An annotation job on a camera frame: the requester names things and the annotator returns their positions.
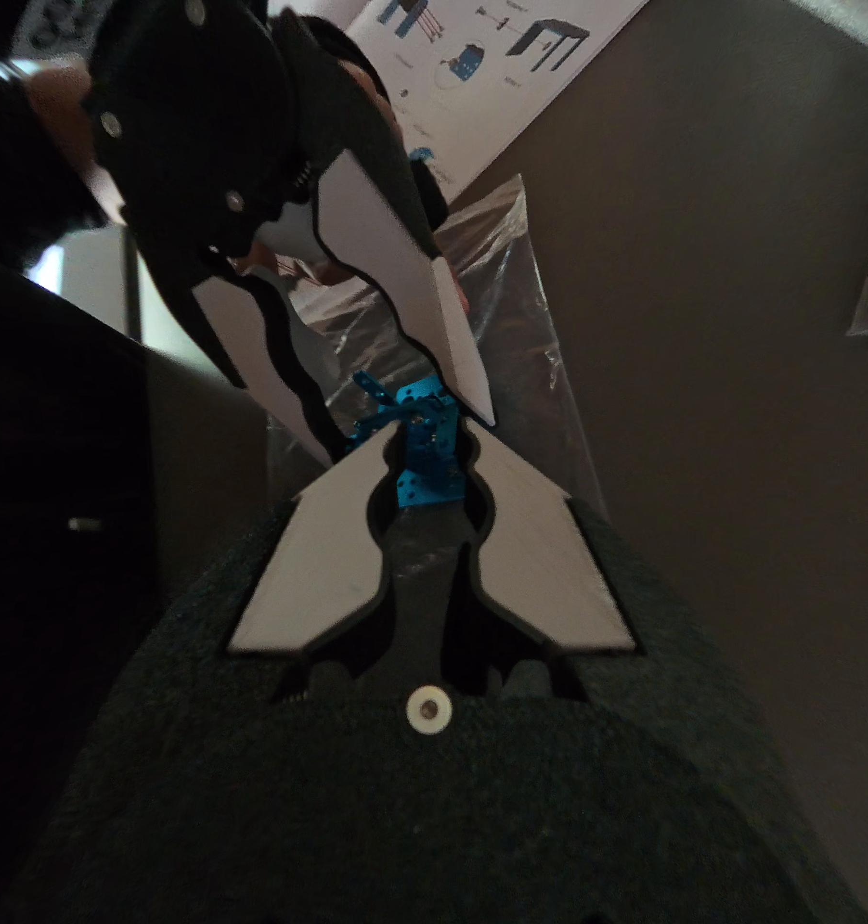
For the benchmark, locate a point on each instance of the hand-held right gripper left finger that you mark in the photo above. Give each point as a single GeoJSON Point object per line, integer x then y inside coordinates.
{"type": "Point", "coordinates": [311, 577]}

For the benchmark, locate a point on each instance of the person's left forearm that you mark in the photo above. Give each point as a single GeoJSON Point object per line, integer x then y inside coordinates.
{"type": "Point", "coordinates": [58, 108]}

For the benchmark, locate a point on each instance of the person's left hand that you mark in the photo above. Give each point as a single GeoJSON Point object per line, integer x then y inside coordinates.
{"type": "Point", "coordinates": [318, 271]}

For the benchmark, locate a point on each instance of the clear plastic bag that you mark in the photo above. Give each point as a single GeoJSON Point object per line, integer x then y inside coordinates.
{"type": "Point", "coordinates": [513, 252]}

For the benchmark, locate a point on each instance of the open instruction manual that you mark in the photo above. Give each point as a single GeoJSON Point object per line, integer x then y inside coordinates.
{"type": "Point", "coordinates": [549, 86]}

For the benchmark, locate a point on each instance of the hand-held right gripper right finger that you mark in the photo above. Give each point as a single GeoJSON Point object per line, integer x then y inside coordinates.
{"type": "Point", "coordinates": [549, 577]}

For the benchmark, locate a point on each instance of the blue metal bracket assembly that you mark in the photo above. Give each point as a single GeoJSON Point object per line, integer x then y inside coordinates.
{"type": "Point", "coordinates": [413, 494]}

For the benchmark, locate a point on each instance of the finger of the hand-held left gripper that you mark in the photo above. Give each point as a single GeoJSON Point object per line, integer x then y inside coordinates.
{"type": "Point", "coordinates": [242, 332]}
{"type": "Point", "coordinates": [376, 231]}

